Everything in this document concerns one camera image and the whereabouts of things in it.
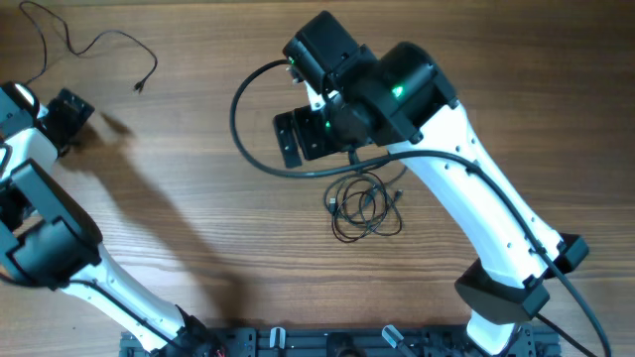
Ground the thick black right camera cable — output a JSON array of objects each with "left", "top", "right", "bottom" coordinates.
[{"left": 228, "top": 59, "right": 612, "bottom": 357}]

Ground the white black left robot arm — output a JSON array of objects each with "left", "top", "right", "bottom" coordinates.
[{"left": 1, "top": 81, "right": 226, "bottom": 356}]

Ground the thin black usb cable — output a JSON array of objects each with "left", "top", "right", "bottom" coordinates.
[
  {"left": 323, "top": 163, "right": 409, "bottom": 244},
  {"left": 17, "top": 0, "right": 159, "bottom": 94}
]

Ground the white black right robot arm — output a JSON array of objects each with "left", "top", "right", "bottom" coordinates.
[{"left": 283, "top": 12, "right": 588, "bottom": 356}]

